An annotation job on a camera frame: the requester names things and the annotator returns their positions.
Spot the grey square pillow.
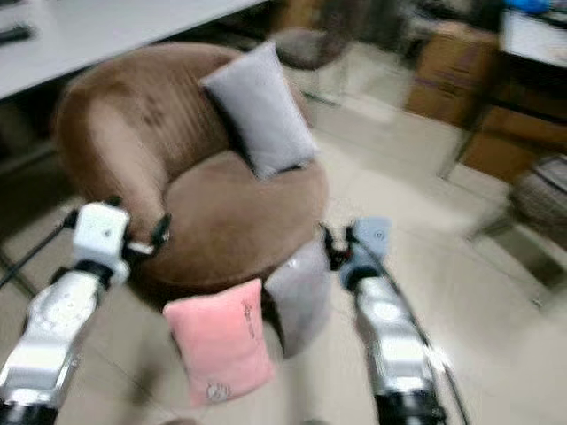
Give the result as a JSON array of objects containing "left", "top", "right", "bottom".
[
  {"left": 264, "top": 236, "right": 334, "bottom": 360},
  {"left": 199, "top": 40, "right": 319, "bottom": 182}
]

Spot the brown round sofa chair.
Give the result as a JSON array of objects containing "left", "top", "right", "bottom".
[{"left": 53, "top": 42, "right": 330, "bottom": 295}]

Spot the pink pillow with print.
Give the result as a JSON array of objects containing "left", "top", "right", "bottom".
[{"left": 162, "top": 279, "right": 276, "bottom": 409}]

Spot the long white table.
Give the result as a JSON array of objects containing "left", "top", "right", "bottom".
[{"left": 0, "top": 0, "right": 268, "bottom": 99}]

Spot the black flat device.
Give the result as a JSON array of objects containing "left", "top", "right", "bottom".
[{"left": 0, "top": 24, "right": 35, "bottom": 46}]

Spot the brown cardboard box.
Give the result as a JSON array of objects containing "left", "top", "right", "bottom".
[{"left": 404, "top": 21, "right": 502, "bottom": 130}]

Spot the dark woven chair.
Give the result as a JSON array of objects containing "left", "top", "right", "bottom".
[{"left": 468, "top": 154, "right": 567, "bottom": 311}]

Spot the grey chair with metal legs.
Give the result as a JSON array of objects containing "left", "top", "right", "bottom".
[{"left": 269, "top": 0, "right": 366, "bottom": 109}]

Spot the small white table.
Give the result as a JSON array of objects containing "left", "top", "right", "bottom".
[{"left": 500, "top": 9, "right": 567, "bottom": 69}]

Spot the blue object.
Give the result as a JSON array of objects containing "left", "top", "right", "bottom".
[{"left": 508, "top": 0, "right": 567, "bottom": 15}]

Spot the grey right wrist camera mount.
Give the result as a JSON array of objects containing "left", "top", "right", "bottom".
[{"left": 354, "top": 216, "right": 393, "bottom": 268}]

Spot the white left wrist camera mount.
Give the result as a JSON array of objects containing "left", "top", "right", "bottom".
[{"left": 72, "top": 201, "right": 132, "bottom": 267}]

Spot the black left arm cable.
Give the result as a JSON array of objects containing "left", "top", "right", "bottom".
[{"left": 0, "top": 212, "right": 77, "bottom": 290}]

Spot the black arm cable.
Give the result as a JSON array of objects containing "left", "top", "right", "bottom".
[
  {"left": 0, "top": 212, "right": 77, "bottom": 290},
  {"left": 383, "top": 253, "right": 472, "bottom": 425}
]

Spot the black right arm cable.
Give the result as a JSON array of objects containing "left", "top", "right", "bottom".
[{"left": 383, "top": 253, "right": 472, "bottom": 425}]

